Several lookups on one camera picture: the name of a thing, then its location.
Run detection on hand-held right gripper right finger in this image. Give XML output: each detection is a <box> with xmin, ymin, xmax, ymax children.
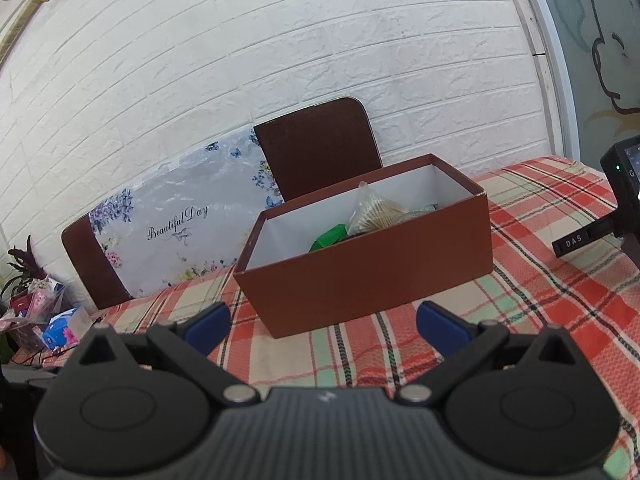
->
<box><xmin>398</xmin><ymin>301</ymin><xmax>583</xmax><ymax>404</ymax></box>

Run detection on black device with screen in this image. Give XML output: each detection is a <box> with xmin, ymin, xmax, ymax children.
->
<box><xmin>551</xmin><ymin>135</ymin><xmax>640</xmax><ymax>261</ymax></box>

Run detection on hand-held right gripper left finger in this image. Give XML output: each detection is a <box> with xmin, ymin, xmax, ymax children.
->
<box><xmin>67</xmin><ymin>301</ymin><xmax>261</xmax><ymax>407</ymax></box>

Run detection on cartoon printed glass door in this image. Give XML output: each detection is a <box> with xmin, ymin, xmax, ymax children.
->
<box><xmin>500</xmin><ymin>0</ymin><xmax>640</xmax><ymax>161</ymax></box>

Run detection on small green box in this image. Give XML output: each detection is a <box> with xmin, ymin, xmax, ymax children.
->
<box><xmin>308</xmin><ymin>225</ymin><xmax>349</xmax><ymax>254</ymax></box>

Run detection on brown chair back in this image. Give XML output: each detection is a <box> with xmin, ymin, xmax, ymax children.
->
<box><xmin>253</xmin><ymin>96</ymin><xmax>384</xmax><ymax>204</ymax></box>

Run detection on dark leafy plant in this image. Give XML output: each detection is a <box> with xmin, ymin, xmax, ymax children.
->
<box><xmin>0</xmin><ymin>235</ymin><xmax>49</xmax><ymax>302</ymax></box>

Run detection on blue tissue pack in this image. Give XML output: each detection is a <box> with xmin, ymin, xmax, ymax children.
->
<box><xmin>41</xmin><ymin>307</ymin><xmax>91</xmax><ymax>351</ymax></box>

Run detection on black cable bundle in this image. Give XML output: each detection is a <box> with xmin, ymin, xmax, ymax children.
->
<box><xmin>14</xmin><ymin>349</ymin><xmax>63</xmax><ymax>367</ymax></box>

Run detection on plaid tablecloth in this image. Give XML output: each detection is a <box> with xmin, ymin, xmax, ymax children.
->
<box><xmin>10</xmin><ymin>155</ymin><xmax>640</xmax><ymax>480</ymax></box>

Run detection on clear bag of cotton swabs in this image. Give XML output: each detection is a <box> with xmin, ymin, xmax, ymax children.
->
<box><xmin>346</xmin><ymin>181</ymin><xmax>426</xmax><ymax>237</ymax></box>

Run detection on brown cardboard box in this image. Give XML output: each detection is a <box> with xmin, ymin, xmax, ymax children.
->
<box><xmin>233</xmin><ymin>154</ymin><xmax>495</xmax><ymax>339</ymax></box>

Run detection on clear plastic container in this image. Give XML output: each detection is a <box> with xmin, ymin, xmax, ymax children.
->
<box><xmin>6</xmin><ymin>287</ymin><xmax>71</xmax><ymax>357</ymax></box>

